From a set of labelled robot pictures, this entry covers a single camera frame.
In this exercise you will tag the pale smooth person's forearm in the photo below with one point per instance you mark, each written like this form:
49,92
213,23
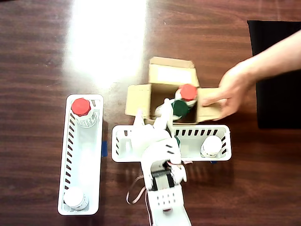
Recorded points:
277,58

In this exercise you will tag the white-capped bottle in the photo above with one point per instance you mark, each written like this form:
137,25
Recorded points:
73,197
211,144

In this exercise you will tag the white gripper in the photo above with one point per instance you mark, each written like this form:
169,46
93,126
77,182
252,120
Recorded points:
162,117

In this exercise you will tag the black cloth mat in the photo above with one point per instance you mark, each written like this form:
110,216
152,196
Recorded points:
277,106

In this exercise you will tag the pale smooth person's hand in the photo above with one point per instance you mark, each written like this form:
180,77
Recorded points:
235,87

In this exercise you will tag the white plastic basket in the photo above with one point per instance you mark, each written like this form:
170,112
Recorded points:
192,150
81,164

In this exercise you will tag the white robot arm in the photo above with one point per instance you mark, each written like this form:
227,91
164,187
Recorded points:
167,207

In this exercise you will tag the small cardboard box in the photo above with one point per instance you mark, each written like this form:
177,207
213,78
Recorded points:
141,99

